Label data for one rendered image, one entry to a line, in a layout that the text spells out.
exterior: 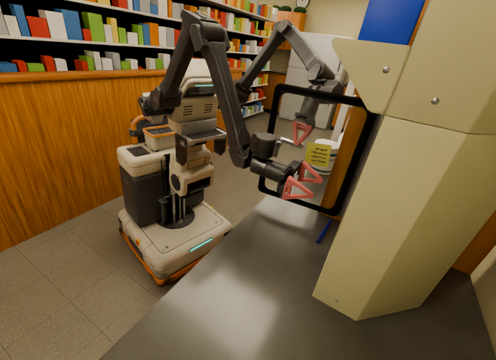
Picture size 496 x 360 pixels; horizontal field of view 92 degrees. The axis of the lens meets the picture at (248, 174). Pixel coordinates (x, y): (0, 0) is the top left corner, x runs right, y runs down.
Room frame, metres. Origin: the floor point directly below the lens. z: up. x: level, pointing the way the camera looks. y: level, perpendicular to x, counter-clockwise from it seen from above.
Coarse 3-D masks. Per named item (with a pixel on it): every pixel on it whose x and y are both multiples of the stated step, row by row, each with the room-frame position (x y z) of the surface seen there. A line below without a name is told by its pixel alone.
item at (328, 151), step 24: (288, 96) 0.76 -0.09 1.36; (288, 120) 0.76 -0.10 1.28; (312, 120) 0.73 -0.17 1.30; (336, 120) 0.71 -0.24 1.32; (360, 120) 0.69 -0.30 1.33; (288, 144) 0.75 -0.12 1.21; (312, 144) 0.73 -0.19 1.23; (336, 144) 0.70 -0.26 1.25; (336, 168) 0.70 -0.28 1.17; (312, 192) 0.71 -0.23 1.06; (336, 192) 0.69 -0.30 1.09
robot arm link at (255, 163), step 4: (252, 156) 0.64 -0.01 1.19; (256, 156) 0.65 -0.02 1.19; (252, 160) 0.64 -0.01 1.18; (256, 160) 0.64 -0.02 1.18; (260, 160) 0.64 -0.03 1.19; (264, 160) 0.64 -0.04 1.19; (268, 160) 0.64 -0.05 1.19; (252, 164) 0.64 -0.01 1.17; (256, 164) 0.63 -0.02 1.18; (260, 164) 0.63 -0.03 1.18; (264, 164) 0.63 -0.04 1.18; (252, 168) 0.63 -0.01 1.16; (256, 168) 0.63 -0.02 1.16; (260, 168) 0.62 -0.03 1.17; (264, 168) 0.62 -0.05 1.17; (252, 172) 0.64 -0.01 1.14; (256, 172) 0.63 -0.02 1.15; (260, 172) 0.62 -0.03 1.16; (264, 176) 0.63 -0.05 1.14
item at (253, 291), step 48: (240, 240) 0.55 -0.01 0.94; (288, 240) 0.58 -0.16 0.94; (192, 288) 0.37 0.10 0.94; (240, 288) 0.39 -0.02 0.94; (288, 288) 0.41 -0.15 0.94; (144, 336) 0.25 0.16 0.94; (192, 336) 0.26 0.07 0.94; (240, 336) 0.28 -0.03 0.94; (288, 336) 0.29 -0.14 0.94; (336, 336) 0.31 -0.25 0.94; (384, 336) 0.32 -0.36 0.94; (432, 336) 0.34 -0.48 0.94; (480, 336) 0.35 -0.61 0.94
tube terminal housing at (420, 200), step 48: (432, 0) 0.40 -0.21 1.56; (480, 0) 0.37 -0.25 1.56; (432, 48) 0.39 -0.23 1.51; (480, 48) 0.36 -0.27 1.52; (432, 96) 0.37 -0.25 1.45; (480, 96) 0.35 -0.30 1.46; (384, 144) 0.39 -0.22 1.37; (432, 144) 0.36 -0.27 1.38; (480, 144) 0.36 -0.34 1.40; (384, 192) 0.38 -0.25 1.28; (432, 192) 0.35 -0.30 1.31; (480, 192) 0.38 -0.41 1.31; (336, 240) 0.40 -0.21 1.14; (384, 240) 0.36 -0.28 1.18; (432, 240) 0.37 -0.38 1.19; (336, 288) 0.38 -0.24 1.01; (384, 288) 0.36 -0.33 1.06; (432, 288) 0.41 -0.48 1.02
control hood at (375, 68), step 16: (336, 48) 0.44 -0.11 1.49; (352, 48) 0.43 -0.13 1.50; (368, 48) 0.42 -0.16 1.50; (384, 48) 0.41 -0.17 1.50; (400, 48) 0.40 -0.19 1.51; (352, 64) 0.43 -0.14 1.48; (368, 64) 0.42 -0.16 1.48; (384, 64) 0.41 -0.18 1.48; (400, 64) 0.40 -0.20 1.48; (352, 80) 0.43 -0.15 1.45; (368, 80) 0.42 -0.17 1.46; (384, 80) 0.41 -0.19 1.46; (368, 96) 0.41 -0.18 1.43; (384, 96) 0.40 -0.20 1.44; (384, 112) 0.40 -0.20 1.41
